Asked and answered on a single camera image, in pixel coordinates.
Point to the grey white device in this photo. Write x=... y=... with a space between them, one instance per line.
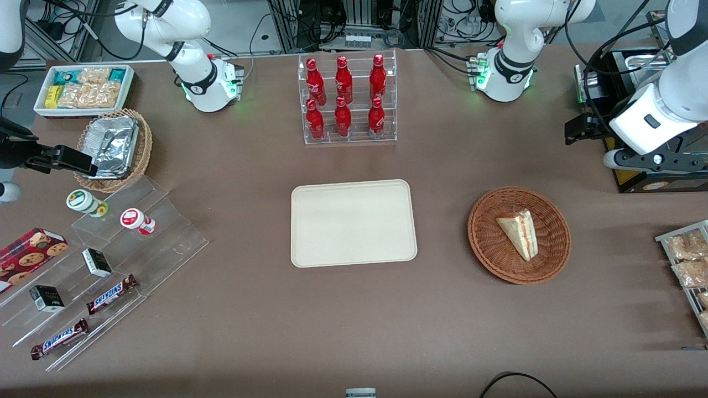
x=360 y=393

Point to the small clear cracker bag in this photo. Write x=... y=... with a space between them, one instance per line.
x=94 y=74

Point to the clear acrylic bottle rack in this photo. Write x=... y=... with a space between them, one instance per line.
x=357 y=139

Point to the tray of packaged crackers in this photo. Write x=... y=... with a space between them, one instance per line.
x=664 y=239

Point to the triangular sandwich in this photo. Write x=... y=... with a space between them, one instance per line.
x=520 y=235

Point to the green lid yogurt cup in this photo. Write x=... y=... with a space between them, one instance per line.
x=83 y=201

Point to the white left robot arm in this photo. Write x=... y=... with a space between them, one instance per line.
x=517 y=33

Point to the yellow snack pack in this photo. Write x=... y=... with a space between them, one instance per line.
x=53 y=97

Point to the teal snack pack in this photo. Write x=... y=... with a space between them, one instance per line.
x=118 y=74
x=65 y=77

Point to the steel warmer pan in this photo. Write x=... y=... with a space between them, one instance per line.
x=641 y=57

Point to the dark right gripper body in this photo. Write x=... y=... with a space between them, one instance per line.
x=16 y=150

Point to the beige plastic tray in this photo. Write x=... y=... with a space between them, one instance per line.
x=354 y=224

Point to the small black box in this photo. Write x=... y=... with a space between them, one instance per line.
x=97 y=262
x=47 y=298

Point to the large clear cracker bag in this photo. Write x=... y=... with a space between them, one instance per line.
x=91 y=95

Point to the brown wicker basket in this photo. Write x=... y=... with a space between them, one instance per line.
x=498 y=260

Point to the clear pastry bag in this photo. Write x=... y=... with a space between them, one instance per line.
x=686 y=246
x=704 y=320
x=703 y=300
x=691 y=273

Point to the light wicker basket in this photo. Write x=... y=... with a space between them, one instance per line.
x=145 y=143

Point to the aluminium equipment rack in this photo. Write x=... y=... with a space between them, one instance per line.
x=359 y=16

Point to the red cola bottle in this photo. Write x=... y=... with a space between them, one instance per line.
x=378 y=80
x=315 y=85
x=315 y=122
x=376 y=120
x=343 y=83
x=343 y=120

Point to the aluminium foil tray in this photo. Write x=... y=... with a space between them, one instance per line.
x=113 y=143

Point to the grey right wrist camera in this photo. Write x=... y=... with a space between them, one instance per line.
x=8 y=192

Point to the white snack bin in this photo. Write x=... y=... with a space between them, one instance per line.
x=41 y=108

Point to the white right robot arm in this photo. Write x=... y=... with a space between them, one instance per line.
x=193 y=83

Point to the snickers bar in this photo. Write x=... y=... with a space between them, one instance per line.
x=110 y=294
x=60 y=339

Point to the clear acrylic stepped shelf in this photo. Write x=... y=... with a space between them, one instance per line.
x=77 y=298
x=166 y=249

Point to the white power strip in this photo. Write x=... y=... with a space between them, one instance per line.
x=357 y=40

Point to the black food warmer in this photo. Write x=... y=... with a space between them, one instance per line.
x=622 y=61

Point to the red tartan cookie box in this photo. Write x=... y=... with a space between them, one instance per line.
x=27 y=257

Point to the red lid yogurt cup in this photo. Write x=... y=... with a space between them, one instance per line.
x=133 y=219

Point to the aluminium frame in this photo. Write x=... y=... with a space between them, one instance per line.
x=61 y=27

